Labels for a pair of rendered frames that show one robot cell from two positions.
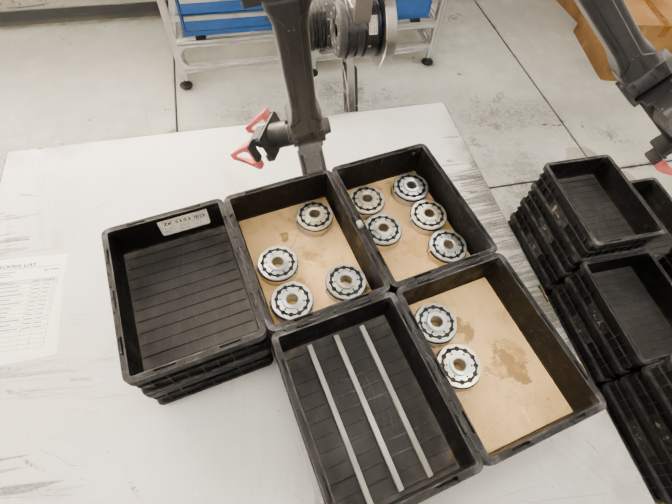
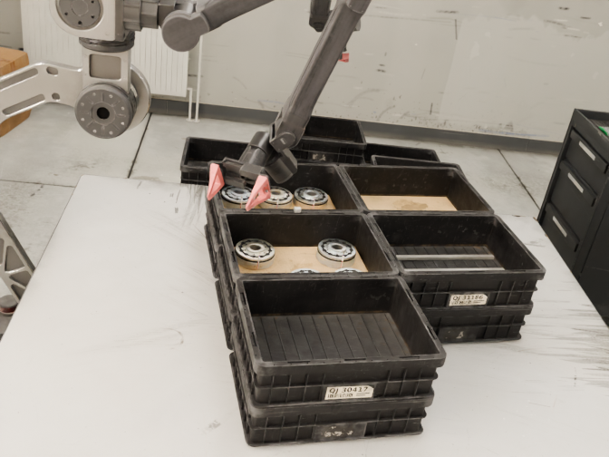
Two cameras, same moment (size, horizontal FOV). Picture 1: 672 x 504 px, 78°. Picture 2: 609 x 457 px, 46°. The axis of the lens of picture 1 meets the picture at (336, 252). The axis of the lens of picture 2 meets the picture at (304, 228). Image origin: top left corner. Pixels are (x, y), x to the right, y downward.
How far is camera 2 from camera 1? 162 cm
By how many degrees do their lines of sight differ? 60
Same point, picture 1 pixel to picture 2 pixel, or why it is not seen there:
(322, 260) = (304, 264)
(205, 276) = (304, 338)
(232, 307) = (346, 325)
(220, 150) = (52, 347)
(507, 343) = (396, 203)
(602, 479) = not seen: hidden behind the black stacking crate
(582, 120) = (47, 171)
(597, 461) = not seen: hidden behind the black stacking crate
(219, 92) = not seen: outside the picture
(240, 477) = (487, 388)
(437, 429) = (459, 247)
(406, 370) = (415, 248)
